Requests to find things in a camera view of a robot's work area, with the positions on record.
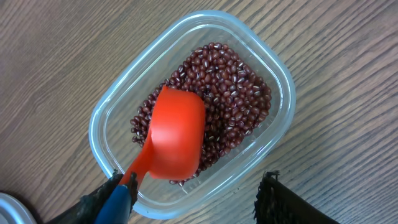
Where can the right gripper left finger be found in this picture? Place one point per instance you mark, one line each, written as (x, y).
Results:
(89, 206)

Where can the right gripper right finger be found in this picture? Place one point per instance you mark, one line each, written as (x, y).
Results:
(277, 204)

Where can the orange measuring scoop blue handle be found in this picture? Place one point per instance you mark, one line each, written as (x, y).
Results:
(171, 151)

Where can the white digital kitchen scale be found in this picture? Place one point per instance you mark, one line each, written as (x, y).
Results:
(14, 212)

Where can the clear plastic container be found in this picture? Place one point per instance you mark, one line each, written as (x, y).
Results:
(110, 129)

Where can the red adzuki beans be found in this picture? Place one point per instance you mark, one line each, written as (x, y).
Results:
(237, 100)

